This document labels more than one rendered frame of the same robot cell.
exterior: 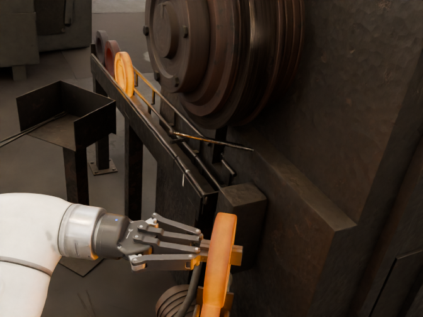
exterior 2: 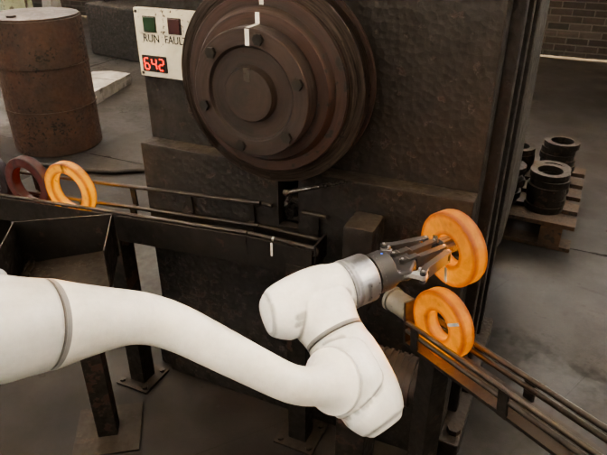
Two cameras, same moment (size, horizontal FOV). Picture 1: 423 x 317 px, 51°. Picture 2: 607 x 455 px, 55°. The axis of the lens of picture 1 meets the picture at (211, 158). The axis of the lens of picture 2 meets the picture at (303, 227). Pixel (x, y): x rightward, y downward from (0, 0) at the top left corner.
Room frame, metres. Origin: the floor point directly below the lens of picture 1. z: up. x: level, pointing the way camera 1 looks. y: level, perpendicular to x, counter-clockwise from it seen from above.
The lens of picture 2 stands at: (-0.09, 0.78, 1.47)
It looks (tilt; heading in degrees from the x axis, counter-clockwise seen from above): 29 degrees down; 324
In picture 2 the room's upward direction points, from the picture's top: straight up
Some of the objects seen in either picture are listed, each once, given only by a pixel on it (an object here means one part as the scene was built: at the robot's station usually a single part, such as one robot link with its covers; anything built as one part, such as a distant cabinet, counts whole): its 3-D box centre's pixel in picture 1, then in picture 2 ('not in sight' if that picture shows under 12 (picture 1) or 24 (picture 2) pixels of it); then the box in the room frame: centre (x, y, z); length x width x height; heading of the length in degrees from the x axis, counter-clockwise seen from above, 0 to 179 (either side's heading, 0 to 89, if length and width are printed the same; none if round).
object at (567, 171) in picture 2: not in sight; (469, 162); (1.84, -1.77, 0.22); 1.20 x 0.81 x 0.44; 27
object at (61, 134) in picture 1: (73, 183); (81, 343); (1.37, 0.52, 0.36); 0.26 x 0.20 x 0.72; 64
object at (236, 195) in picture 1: (238, 229); (362, 260); (0.85, -0.09, 0.68); 0.11 x 0.08 x 0.24; 119
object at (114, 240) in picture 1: (128, 238); (389, 267); (0.55, 0.12, 0.89); 0.09 x 0.08 x 0.07; 85
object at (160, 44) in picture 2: not in sight; (178, 45); (1.40, 0.11, 1.15); 0.26 x 0.02 x 0.18; 29
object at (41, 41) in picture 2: not in sight; (47, 80); (4.13, -0.13, 0.45); 0.59 x 0.59 x 0.89
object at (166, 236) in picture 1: (170, 239); (414, 253); (0.56, 0.05, 0.90); 0.11 x 0.01 x 0.04; 86
